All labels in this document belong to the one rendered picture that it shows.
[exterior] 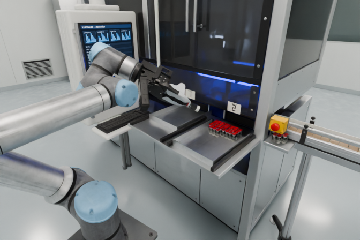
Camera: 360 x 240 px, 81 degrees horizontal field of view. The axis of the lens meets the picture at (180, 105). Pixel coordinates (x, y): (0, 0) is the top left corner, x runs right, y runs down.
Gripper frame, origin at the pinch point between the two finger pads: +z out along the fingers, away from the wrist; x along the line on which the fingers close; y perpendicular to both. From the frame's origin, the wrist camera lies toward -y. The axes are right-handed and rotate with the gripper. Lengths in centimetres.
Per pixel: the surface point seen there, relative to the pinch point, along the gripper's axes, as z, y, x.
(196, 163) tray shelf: 20.5, -6.7, 30.8
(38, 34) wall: -326, 228, 386
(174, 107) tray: 5, 39, 73
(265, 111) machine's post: 43, 31, 19
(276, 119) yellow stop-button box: 48, 27, 17
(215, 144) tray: 29.0, 8.7, 36.4
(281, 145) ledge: 60, 20, 25
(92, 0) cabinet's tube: -75, 63, 42
